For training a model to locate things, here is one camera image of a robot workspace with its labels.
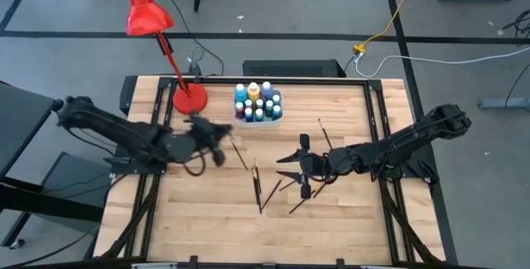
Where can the large purple paint bottle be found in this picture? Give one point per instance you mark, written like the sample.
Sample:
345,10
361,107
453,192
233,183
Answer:
267,92

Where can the black edge clamp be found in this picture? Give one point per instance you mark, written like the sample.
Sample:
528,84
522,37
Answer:
193,262
340,263

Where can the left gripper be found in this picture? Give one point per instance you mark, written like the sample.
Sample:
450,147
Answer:
207,132

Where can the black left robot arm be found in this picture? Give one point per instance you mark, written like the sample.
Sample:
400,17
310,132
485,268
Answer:
116,130

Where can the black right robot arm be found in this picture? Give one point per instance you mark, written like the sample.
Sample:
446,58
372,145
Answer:
414,136

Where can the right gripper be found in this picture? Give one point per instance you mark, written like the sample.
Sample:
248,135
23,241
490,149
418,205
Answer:
316,167

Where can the small blue paint bottle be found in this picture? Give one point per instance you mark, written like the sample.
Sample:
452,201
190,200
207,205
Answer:
276,111
248,114

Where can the small green paint bottle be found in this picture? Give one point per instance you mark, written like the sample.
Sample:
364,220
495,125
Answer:
269,107

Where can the black computer case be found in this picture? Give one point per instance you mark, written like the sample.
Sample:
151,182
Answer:
290,68

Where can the large cyan paint bottle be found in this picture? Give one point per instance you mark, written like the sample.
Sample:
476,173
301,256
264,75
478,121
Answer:
240,95

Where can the black side table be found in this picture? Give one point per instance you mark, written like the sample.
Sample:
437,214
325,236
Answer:
25,124

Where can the thin black paintbrush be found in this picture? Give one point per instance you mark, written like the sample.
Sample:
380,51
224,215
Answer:
258,198
271,194
298,205
239,153
285,187
256,169
325,134
253,184

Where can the black corner bracket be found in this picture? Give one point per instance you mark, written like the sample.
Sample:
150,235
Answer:
126,95

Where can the white plastic bin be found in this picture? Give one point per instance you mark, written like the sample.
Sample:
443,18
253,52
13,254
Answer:
256,124

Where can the large yellow paint bottle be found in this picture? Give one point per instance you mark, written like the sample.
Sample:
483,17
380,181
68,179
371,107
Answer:
253,93

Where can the silver bar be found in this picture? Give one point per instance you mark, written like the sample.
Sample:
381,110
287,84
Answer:
379,267
153,266

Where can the small teal paint bottle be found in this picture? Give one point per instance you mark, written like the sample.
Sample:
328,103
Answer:
259,114
276,99

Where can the black table clamp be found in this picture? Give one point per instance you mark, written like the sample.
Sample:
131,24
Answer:
195,70

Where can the small black paint bottle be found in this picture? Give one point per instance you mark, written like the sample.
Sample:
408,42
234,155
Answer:
259,104

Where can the grey desk foot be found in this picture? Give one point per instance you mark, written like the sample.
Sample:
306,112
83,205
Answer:
505,103

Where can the red desk lamp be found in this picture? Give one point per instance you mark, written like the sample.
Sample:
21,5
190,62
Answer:
145,16

